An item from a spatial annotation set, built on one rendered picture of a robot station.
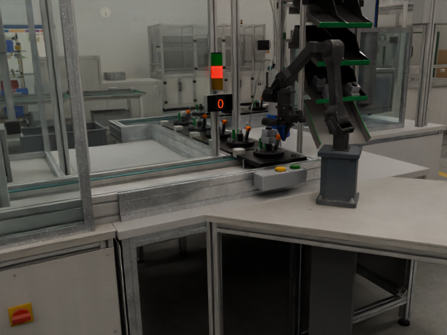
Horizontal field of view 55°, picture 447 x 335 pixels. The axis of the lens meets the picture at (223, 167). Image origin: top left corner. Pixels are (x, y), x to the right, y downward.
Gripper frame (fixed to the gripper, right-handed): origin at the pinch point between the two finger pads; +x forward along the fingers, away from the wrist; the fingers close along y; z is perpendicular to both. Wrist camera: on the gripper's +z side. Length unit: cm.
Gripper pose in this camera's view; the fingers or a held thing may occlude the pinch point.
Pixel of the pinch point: (283, 132)
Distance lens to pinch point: 182.3
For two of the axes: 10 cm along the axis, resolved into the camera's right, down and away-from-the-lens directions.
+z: 4.6, 2.2, -8.6
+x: 0.2, 9.7, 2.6
